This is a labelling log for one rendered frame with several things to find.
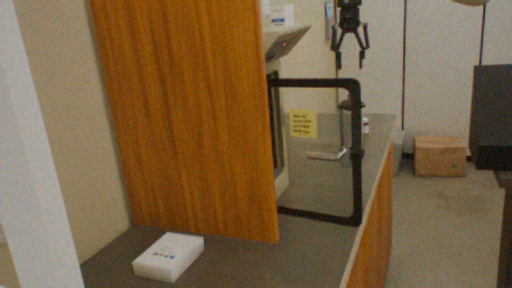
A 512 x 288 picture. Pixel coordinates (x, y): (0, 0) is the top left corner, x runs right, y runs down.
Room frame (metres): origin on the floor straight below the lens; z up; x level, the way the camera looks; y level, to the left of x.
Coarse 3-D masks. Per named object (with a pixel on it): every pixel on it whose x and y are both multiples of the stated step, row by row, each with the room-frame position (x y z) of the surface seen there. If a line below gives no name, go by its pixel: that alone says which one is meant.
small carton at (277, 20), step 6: (270, 6) 1.30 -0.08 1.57; (276, 6) 1.29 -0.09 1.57; (282, 6) 1.28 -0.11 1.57; (288, 6) 1.29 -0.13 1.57; (270, 12) 1.30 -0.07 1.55; (276, 12) 1.29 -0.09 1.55; (282, 12) 1.28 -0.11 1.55; (288, 12) 1.29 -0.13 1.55; (276, 18) 1.29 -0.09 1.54; (282, 18) 1.28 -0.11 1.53; (288, 18) 1.29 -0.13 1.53; (276, 24) 1.29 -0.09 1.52; (282, 24) 1.28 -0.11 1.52; (288, 24) 1.29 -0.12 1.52
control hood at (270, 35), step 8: (296, 24) 1.36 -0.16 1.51; (304, 24) 1.32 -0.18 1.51; (264, 32) 1.12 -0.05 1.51; (272, 32) 1.11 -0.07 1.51; (280, 32) 1.11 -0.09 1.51; (288, 32) 1.18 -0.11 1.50; (296, 32) 1.26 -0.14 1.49; (304, 32) 1.37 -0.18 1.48; (264, 40) 1.12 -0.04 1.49; (272, 40) 1.11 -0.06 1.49; (280, 40) 1.16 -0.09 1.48; (296, 40) 1.36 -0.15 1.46; (264, 48) 1.12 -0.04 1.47; (288, 48) 1.35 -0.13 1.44
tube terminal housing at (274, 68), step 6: (270, 0) 1.39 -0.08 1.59; (264, 18) 1.33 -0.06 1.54; (270, 18) 1.38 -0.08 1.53; (264, 24) 1.33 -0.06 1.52; (270, 24) 1.38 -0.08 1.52; (276, 60) 1.40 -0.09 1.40; (270, 66) 1.35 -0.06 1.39; (276, 66) 1.40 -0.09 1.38; (270, 72) 1.35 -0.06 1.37; (276, 72) 1.45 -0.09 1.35
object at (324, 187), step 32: (288, 96) 1.09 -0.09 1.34; (320, 96) 1.04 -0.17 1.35; (352, 96) 1.00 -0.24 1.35; (288, 128) 1.09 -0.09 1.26; (320, 128) 1.04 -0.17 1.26; (352, 128) 1.00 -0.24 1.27; (288, 160) 1.09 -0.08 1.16; (320, 160) 1.05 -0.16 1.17; (352, 160) 1.00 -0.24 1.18; (288, 192) 1.10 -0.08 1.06; (320, 192) 1.05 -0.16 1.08; (352, 192) 1.00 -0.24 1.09; (352, 224) 1.00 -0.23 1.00
